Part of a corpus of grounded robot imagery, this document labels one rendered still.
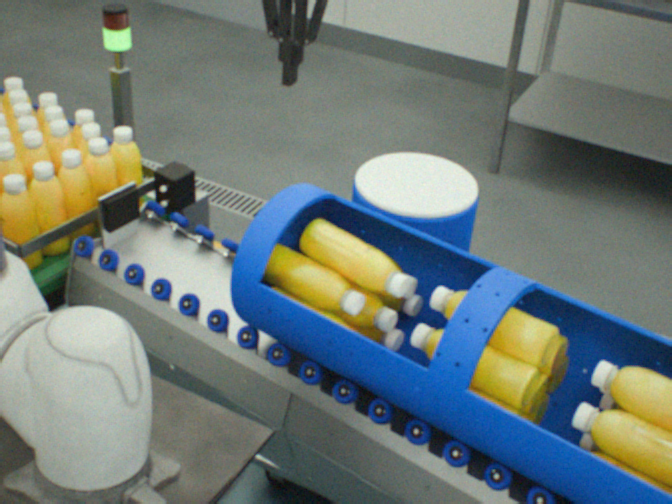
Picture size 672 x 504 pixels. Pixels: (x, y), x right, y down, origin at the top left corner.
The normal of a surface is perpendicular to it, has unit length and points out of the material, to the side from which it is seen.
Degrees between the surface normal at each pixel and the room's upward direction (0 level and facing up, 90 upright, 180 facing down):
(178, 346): 70
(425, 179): 0
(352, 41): 76
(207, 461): 4
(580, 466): 85
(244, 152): 0
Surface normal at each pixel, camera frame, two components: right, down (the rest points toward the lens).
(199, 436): 0.11, -0.85
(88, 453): 0.17, 0.53
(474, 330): -0.32, -0.39
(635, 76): -0.47, 0.47
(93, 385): 0.38, 0.18
